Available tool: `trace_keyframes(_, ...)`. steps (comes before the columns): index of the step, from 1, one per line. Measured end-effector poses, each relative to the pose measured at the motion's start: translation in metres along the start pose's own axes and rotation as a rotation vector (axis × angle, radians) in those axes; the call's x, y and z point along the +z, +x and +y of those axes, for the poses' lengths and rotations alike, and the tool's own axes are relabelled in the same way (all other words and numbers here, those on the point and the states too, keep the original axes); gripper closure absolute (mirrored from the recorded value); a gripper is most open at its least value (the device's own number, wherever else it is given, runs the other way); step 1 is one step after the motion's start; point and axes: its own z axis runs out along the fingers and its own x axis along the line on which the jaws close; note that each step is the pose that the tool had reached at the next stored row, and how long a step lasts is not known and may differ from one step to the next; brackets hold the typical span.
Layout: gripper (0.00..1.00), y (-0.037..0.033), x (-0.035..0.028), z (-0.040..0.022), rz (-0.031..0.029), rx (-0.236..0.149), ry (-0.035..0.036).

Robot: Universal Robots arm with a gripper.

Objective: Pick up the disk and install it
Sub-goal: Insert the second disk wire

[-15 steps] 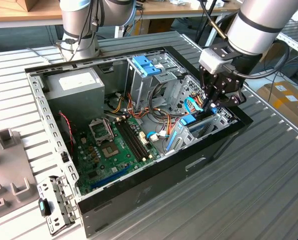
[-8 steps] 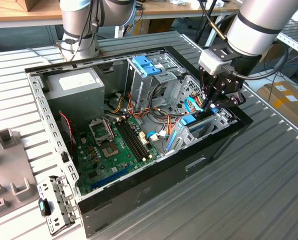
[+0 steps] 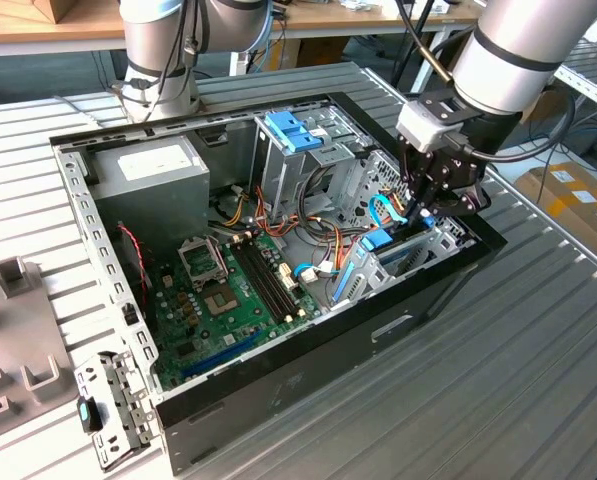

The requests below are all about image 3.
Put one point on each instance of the labelled cardboard box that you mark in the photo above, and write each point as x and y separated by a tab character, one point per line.
568	210

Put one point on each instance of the brown angular cardboard box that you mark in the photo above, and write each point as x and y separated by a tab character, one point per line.
68	7

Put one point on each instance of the open black PC case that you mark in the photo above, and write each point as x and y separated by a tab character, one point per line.
303	390

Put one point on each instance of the black RAM slot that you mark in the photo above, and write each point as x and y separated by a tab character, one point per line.
273	277
260	282

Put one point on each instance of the green motherboard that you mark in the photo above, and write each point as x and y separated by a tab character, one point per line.
213	335

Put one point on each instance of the metal drive cage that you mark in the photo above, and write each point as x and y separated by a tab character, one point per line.
283	175

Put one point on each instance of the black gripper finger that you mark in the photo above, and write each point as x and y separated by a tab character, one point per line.
414	180
463	202

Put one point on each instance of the grey parts rack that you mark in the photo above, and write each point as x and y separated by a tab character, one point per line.
18	325

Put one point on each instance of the long wooden desk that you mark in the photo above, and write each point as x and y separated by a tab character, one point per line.
368	19

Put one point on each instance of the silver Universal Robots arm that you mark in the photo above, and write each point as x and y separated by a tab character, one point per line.
508	65

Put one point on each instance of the large brown cardboard box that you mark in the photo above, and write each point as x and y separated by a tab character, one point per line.
548	107

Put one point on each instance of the black teal case latch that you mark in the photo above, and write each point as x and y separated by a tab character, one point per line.
92	415

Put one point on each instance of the grey power supply unit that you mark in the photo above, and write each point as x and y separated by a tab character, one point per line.
148	200

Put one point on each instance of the CPU socket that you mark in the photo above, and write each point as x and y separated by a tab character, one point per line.
220	301

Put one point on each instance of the small brown cardboard box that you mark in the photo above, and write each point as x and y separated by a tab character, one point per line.
323	52

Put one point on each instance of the black case fan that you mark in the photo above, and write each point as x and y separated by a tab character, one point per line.
135	285

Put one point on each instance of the blue plastic drive latch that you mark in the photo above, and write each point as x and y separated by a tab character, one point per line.
290	131

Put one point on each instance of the metal disk bay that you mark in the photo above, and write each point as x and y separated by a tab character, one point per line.
373	275

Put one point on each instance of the blue expansion slot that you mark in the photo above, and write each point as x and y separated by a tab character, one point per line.
223	355

